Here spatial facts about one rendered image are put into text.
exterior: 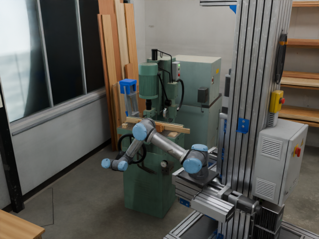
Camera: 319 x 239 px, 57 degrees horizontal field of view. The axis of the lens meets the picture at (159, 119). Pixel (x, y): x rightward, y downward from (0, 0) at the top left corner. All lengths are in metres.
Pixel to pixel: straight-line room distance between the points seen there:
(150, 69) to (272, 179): 1.34
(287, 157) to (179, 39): 3.45
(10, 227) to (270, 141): 1.85
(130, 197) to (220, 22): 2.97
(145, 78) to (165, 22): 2.57
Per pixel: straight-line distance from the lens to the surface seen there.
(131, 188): 3.05
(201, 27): 4.86
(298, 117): 4.36
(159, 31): 5.13
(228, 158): 2.19
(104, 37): 4.01
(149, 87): 2.62
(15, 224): 2.42
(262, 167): 2.03
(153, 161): 2.76
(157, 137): 2.00
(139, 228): 2.98
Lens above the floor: 1.95
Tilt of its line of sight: 20 degrees down
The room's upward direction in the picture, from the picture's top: straight up
